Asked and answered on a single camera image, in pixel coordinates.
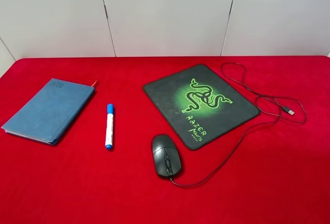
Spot black mouse cable with USB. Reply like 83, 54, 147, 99
169, 62, 307, 189

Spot black green Razer mouse pad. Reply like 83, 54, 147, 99
143, 64, 260, 150

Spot blue and white marker pen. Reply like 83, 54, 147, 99
105, 104, 114, 150

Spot red velvet table cloth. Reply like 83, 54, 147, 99
1, 56, 329, 223

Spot black computer mouse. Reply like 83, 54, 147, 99
152, 134, 182, 178

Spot blue notebook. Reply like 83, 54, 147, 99
2, 78, 95, 145

